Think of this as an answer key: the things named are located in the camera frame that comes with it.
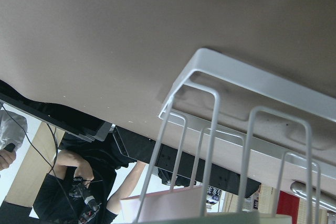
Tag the green plastic cup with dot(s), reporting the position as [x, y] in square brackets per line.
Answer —
[231, 218]

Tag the pink plastic cup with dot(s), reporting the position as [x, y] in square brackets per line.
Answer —
[165, 205]

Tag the person in black shirt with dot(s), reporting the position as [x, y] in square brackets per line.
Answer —
[78, 187]

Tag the white wire cup rack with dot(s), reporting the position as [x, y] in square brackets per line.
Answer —
[303, 86]

